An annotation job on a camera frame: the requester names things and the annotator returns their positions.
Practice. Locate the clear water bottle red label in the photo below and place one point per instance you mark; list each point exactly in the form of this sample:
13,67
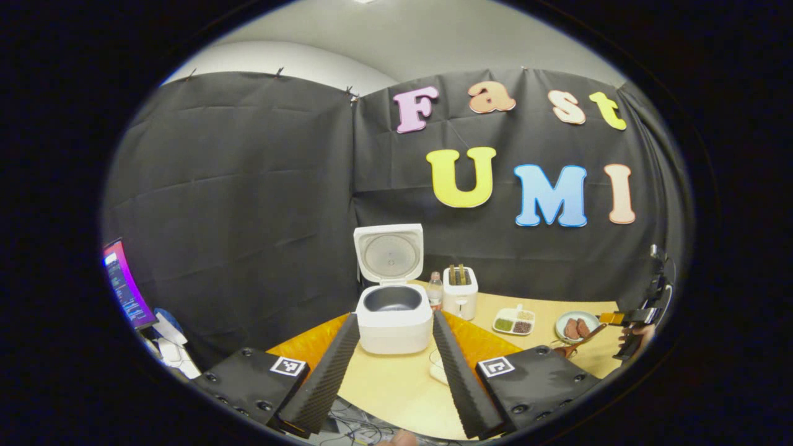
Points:
435,294

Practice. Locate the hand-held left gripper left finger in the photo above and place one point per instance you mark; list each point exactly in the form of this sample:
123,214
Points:
328,378

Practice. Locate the white toaster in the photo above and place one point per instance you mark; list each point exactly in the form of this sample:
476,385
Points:
460,300

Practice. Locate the pale green plate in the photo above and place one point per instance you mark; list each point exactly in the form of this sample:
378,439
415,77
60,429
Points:
593,321

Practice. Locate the black backdrop cloth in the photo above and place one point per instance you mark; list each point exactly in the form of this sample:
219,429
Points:
248,198

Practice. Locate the clear box of white rice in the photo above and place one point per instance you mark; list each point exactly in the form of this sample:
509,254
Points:
438,370

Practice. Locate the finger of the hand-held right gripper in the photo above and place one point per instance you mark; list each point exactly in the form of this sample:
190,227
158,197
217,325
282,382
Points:
638,316
629,351

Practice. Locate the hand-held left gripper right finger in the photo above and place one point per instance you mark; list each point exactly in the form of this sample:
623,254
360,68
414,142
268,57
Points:
464,378

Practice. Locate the brown bread slice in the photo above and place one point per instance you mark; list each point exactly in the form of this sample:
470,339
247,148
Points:
451,275
461,275

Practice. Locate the white divided dish of beans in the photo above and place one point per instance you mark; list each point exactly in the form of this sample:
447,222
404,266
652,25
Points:
514,321

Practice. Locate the white rice cooker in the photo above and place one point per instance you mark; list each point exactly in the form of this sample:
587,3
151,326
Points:
393,325

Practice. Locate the reddish brown sausage piece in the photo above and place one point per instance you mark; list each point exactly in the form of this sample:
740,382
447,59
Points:
583,327
571,329

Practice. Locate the computer monitor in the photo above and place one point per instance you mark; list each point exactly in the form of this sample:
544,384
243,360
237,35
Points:
127,285

